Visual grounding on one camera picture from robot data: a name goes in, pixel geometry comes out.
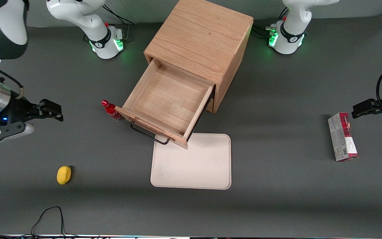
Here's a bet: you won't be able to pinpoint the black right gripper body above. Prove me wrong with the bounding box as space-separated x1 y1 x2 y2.
0 96 43 132

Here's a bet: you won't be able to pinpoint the wooden drawer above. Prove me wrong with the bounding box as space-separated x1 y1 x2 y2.
115 58 215 150

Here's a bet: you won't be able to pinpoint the wooden drawer cabinet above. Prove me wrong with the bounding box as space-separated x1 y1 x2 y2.
144 0 254 114

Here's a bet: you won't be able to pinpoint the red plaid cardboard box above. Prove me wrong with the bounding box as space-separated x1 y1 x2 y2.
328 112 359 162

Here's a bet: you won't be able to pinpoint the red soda bottle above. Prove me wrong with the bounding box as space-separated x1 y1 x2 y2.
101 100 124 122

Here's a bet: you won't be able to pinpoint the yellow lemon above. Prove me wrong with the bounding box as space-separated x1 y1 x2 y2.
57 166 72 185

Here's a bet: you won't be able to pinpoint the cream plastic tray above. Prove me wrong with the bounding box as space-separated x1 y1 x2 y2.
150 133 232 190

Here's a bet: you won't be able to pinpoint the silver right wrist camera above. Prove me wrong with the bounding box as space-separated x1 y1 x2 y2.
0 122 36 148

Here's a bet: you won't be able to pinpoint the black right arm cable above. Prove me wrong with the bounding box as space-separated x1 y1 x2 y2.
0 59 24 100

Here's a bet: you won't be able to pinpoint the black cable at table edge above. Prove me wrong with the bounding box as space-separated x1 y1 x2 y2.
30 206 67 237

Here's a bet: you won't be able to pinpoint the black right base cables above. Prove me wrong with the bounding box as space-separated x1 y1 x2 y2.
102 5 135 42

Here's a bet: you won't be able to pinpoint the black base cables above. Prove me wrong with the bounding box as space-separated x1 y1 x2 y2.
102 5 135 42
252 7 289 38

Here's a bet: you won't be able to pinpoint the black left base cables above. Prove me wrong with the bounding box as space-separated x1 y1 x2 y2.
252 7 289 38

